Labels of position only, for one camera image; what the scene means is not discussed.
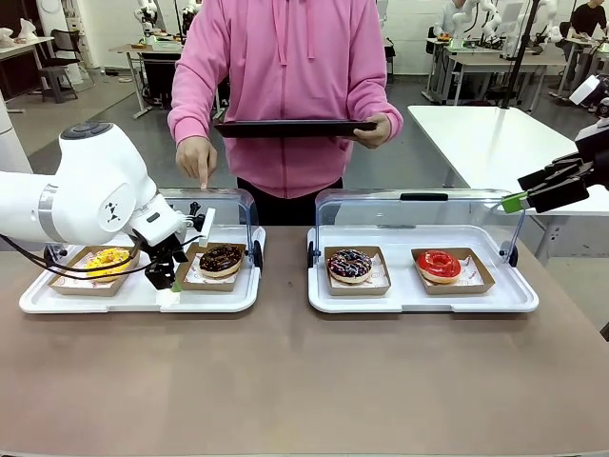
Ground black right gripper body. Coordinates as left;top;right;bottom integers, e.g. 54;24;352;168
573;124;609;189

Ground cardboard box red donut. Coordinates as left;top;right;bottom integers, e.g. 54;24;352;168
410;247;497;297

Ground red glazed donut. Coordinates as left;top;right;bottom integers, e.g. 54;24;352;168
415;249;462;286

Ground person left forearm pink sleeve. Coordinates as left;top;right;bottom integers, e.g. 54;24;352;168
354;80;404;143

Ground person right hand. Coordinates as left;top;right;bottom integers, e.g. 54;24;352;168
175;137;219;191

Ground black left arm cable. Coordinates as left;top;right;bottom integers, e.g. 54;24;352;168
0;232;158;281

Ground person right forearm pink sleeve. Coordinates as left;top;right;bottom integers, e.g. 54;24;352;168
167;89;215;149

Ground black camera stand pole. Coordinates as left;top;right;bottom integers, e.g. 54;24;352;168
499;0;541;109

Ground white figure on table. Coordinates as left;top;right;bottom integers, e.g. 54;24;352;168
17;17;40;43

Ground person black trousers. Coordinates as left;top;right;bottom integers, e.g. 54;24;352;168
236;176;344;226

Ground person left hand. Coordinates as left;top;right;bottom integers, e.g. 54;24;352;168
352;112;393;150

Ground chocolate glazed donut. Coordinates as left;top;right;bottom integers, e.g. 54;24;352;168
198;243;246;280

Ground printed paper liner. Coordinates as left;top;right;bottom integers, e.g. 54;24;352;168
51;250;139;289
327;253;388;289
183;251;242;287
415;254;492;289

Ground clear hinged tray lid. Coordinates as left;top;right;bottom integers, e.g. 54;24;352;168
307;188;527;268
45;187;264;273

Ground dark donut coloured sprinkles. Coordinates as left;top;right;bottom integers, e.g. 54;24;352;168
326;248;374;286

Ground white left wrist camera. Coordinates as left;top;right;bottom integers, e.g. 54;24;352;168
187;202;217;248

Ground background person white shirt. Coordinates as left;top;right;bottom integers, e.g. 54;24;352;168
434;0;470;42

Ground cardboard box sprinkled dark donut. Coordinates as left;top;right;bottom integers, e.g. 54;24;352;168
324;246;393;297

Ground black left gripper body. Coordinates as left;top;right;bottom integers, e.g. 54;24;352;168
132;230;189;274

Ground large white table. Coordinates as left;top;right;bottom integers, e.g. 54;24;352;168
407;104;609;258

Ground cardboard box chocolate donut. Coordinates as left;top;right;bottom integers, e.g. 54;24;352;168
175;242;249;293

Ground white rounded pedestal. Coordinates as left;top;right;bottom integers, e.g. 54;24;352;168
0;89;34;175

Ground yellow sprinkled donut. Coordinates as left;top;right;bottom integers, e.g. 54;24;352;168
85;247;133;285

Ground background person black shirt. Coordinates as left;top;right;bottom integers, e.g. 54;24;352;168
560;0;609;49

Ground white background table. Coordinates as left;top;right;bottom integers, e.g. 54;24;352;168
0;36;55;104

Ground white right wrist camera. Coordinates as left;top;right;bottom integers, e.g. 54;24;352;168
568;73;601;107

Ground white plastic display tray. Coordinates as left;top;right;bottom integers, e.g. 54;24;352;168
307;223;540;315
18;223;266;315

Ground wooden top background table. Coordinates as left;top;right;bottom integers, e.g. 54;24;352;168
108;42;187;120

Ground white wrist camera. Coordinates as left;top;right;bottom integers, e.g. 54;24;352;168
568;73;601;107
187;202;217;248

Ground black serving tray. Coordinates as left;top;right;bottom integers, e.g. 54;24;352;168
213;118;380;141

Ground cardboard box yellow donut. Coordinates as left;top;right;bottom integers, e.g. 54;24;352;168
49;245;142;298

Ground black office chair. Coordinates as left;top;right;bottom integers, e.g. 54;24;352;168
36;29;81;105

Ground black cabinet under table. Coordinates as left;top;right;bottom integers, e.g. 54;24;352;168
141;51;183;105

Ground grey background workbench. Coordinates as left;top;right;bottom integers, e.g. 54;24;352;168
422;37;568;113

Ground person torso pink hoodie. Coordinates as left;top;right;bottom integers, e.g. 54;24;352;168
167;0;404;200

